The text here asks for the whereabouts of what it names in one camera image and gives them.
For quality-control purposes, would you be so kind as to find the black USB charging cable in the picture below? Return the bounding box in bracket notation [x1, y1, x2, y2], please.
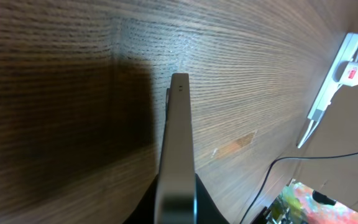
[239, 72, 358, 224]

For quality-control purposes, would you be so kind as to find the blue screen Galaxy smartphone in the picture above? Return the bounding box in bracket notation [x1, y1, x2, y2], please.
[154, 73, 196, 223]

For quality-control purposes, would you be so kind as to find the white USB charger plug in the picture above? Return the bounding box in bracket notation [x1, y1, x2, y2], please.
[339, 62, 358, 86]

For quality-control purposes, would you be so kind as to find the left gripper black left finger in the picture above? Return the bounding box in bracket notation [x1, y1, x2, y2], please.
[123, 175, 158, 224]

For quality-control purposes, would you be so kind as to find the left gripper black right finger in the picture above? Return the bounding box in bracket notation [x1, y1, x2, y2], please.
[195, 174, 229, 224]

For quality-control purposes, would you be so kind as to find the white power strip cord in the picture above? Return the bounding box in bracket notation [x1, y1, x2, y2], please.
[296, 9, 358, 149]

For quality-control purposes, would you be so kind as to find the white power strip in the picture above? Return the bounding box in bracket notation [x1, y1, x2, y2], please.
[307, 33, 358, 121]

